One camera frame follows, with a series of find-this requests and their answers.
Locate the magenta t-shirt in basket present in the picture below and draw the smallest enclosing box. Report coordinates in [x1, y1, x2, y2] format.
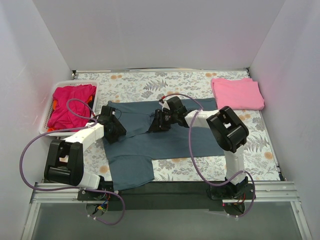
[47, 84, 96, 130]

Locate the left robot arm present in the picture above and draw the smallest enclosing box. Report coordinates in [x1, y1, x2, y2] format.
[44, 105, 127, 200]

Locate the white plastic basket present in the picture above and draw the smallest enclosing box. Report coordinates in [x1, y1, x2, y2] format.
[39, 79, 99, 134]

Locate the folded pink t-shirt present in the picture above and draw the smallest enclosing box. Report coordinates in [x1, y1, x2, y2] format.
[211, 78, 265, 111]

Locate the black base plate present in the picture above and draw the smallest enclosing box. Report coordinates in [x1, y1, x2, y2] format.
[77, 181, 256, 212]

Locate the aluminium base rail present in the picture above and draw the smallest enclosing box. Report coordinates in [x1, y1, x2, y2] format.
[30, 181, 312, 240]

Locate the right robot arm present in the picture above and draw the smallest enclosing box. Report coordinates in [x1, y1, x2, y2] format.
[149, 96, 249, 199]

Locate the orange garment in basket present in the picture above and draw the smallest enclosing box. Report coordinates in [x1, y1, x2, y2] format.
[47, 99, 58, 132]

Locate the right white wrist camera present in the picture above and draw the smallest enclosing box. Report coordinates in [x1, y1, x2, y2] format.
[158, 99, 170, 113]

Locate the blue-grey t-shirt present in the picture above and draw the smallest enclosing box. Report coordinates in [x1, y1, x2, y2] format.
[103, 101, 224, 191]

